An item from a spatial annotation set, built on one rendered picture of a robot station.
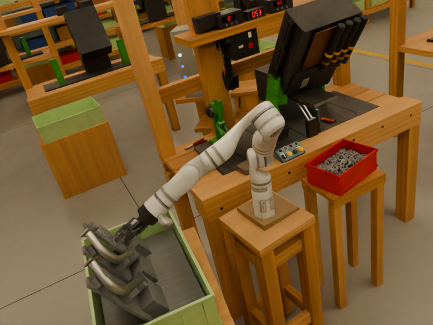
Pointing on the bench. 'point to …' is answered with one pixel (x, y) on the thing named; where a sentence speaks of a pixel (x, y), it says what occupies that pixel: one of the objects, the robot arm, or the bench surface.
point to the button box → (287, 152)
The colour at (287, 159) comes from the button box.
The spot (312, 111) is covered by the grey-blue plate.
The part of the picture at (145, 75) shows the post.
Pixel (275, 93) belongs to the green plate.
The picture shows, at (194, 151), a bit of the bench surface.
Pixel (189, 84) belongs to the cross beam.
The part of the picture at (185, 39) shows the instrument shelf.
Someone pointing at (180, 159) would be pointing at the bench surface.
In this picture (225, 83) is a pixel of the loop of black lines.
